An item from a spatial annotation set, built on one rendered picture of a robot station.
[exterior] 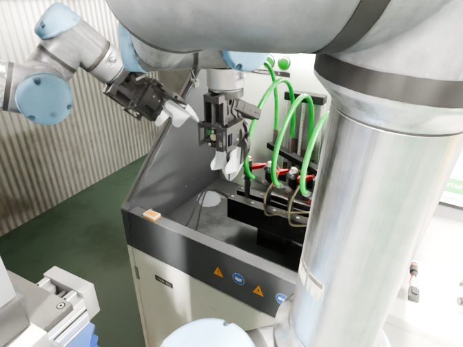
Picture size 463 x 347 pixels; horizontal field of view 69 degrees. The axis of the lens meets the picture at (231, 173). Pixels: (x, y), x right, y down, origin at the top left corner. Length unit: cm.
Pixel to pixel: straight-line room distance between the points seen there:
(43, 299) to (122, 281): 152
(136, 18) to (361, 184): 16
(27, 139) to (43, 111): 241
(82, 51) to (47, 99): 17
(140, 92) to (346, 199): 60
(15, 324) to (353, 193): 39
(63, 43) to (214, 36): 56
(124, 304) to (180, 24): 208
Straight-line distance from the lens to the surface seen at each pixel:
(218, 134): 67
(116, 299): 224
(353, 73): 19
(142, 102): 75
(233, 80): 65
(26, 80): 58
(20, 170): 300
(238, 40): 16
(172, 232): 108
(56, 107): 58
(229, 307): 112
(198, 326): 42
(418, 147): 22
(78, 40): 71
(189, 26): 17
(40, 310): 82
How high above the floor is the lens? 159
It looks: 28 degrees down
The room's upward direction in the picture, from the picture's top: straight up
